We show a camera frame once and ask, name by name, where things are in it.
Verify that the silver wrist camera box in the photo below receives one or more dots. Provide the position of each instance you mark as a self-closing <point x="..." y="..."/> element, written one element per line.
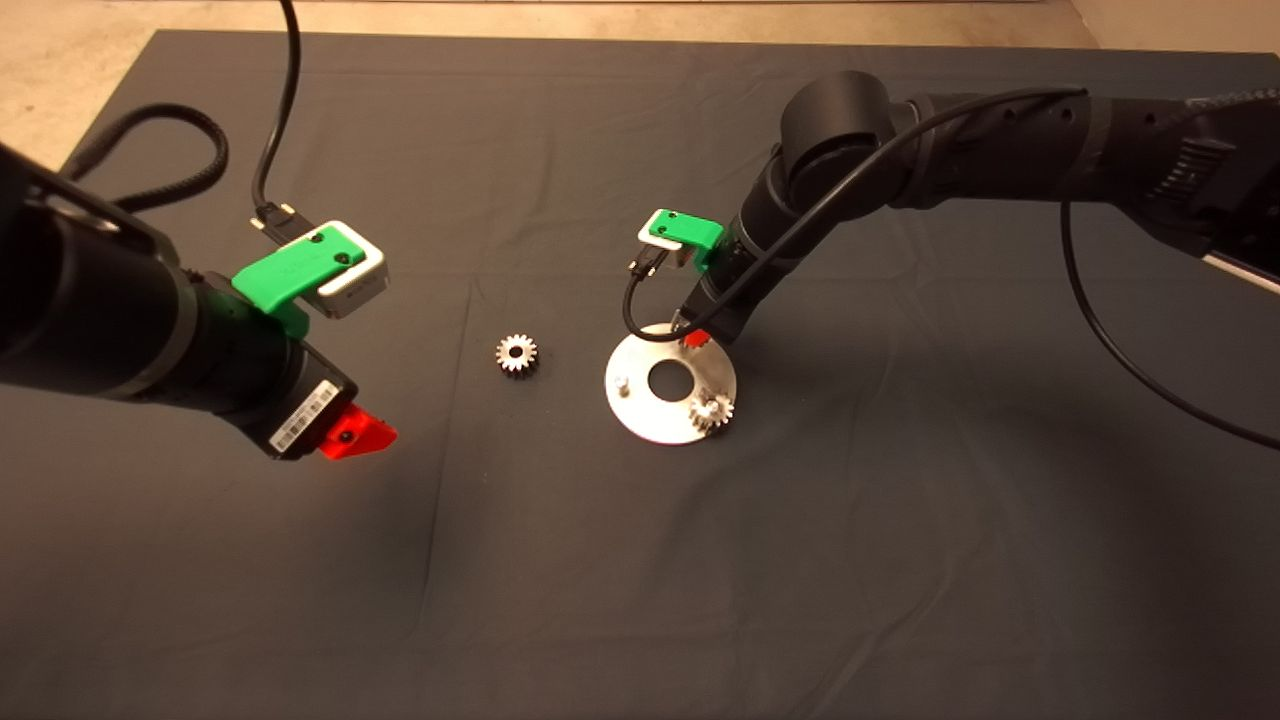
<point x="678" y="255"/>
<point x="362" y="285"/>

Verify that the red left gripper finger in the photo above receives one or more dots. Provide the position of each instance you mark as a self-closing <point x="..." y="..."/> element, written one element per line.
<point x="358" y="435"/>

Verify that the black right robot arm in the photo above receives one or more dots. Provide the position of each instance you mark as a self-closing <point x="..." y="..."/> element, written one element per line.
<point x="835" y="130"/>

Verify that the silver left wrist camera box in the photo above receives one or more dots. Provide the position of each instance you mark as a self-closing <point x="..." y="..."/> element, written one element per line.
<point x="362" y="285"/>

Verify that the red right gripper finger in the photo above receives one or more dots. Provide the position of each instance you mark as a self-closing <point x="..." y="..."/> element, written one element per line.
<point x="696" y="341"/>

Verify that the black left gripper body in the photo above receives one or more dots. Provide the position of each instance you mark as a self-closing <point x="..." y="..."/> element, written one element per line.
<point x="302" y="420"/>

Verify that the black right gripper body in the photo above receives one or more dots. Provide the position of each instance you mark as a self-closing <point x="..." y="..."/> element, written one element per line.
<point x="730" y="305"/>

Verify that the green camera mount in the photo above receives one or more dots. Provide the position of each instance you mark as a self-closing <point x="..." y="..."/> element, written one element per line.
<point x="685" y="230"/>
<point x="285" y="272"/>

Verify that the round metal carrier plate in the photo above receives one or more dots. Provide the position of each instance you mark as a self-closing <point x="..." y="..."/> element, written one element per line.
<point x="640" y="420"/>

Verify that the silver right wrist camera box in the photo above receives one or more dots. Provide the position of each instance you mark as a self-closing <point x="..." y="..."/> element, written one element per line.
<point x="678" y="255"/>

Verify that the green right camera mount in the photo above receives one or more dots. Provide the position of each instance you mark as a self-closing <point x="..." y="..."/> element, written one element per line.
<point x="685" y="230"/>

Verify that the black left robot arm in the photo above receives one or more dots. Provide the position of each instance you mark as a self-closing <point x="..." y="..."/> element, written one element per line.
<point x="80" y="290"/>

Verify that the green left camera mount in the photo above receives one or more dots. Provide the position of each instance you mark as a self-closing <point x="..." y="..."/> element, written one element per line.
<point x="285" y="272"/>

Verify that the dark grey table cloth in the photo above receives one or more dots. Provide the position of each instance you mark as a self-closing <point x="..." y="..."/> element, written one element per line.
<point x="640" y="150"/>

